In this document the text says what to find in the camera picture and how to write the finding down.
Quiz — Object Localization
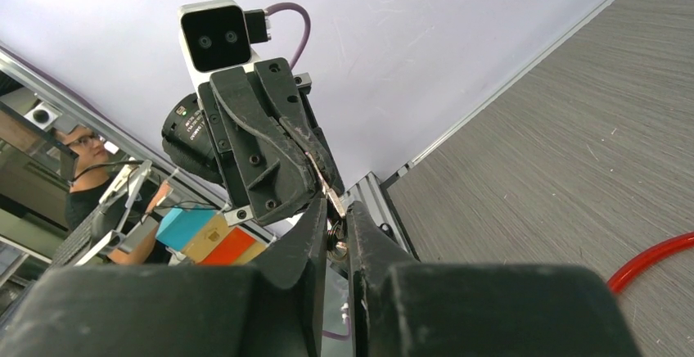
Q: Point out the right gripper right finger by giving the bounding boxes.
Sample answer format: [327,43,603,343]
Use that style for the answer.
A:
[345,201,640,356]

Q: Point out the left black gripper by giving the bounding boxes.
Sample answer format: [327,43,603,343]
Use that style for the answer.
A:
[198,57,345,226]

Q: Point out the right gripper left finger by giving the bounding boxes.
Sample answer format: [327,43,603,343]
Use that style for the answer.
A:
[1,198,327,356]

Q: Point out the silver key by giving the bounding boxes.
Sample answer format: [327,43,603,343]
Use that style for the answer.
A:
[306,151,348,260]

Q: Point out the red rubber ring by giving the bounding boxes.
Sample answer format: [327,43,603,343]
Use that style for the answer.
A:
[606,232,694,295]

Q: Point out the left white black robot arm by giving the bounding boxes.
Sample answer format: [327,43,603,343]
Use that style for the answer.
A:
[161,58,345,226]

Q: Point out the colourful boxes on shelf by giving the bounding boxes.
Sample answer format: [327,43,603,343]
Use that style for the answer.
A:
[156,208,268,265]

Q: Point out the person in black shirt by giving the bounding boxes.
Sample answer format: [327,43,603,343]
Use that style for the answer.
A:
[51,125,171,265]

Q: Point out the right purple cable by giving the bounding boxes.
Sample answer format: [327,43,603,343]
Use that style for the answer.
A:
[322,302,353,342]

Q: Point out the purple cable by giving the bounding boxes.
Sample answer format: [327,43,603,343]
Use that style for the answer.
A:
[322,302,353,342]
[264,2,313,70]

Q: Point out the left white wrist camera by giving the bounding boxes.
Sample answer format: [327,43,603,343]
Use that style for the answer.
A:
[178,0,270,88]

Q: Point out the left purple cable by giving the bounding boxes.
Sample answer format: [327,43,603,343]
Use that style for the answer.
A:
[264,2,313,70]

